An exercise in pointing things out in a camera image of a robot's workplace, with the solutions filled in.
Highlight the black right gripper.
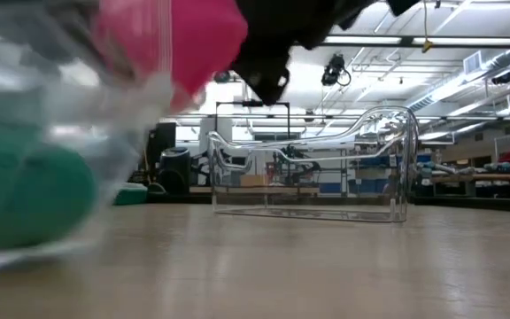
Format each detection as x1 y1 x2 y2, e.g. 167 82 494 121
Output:
230 0 422 106

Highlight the pink elastic bandage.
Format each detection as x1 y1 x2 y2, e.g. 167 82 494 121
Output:
90 0 250 112

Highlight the clear plastic zip bag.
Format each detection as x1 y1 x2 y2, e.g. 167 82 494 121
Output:
0 0 207 276

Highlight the green elastic bandage roll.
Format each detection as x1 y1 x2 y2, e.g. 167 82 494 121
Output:
0 119 100 252

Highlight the brown cardboard box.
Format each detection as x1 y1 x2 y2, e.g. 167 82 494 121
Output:
239 174 269 188

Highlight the black monitor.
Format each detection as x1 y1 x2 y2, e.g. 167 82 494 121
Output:
147 122 177 166

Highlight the black round bin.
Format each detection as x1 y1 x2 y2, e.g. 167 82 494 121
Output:
158 147 191 196

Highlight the clear plastic bin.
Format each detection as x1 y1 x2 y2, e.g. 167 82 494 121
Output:
207 105 420 224

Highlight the yellow hanging tag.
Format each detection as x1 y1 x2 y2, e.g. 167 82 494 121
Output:
421 0 433 54

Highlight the teal storage box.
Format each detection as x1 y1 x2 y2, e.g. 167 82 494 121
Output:
112 182 149 206

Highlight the black overhead light bar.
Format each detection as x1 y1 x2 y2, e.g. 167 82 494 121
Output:
319 33 510 49

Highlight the white ceiling vent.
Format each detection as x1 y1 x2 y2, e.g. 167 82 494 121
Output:
462 51 484 76

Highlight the wooden workbench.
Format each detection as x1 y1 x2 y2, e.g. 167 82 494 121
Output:
431 172 510 197

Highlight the black rectangular frame stand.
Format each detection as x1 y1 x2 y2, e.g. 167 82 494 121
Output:
214 100 291 138

